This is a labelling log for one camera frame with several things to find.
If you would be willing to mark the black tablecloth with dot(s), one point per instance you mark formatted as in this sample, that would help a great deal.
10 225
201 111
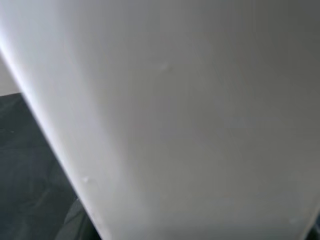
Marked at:
25 162

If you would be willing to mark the white plastic table leg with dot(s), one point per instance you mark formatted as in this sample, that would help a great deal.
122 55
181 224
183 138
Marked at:
175 112

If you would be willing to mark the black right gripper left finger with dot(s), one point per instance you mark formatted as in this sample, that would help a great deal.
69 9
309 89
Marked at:
77 225

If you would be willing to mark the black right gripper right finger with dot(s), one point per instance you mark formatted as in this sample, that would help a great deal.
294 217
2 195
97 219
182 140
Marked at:
317 235

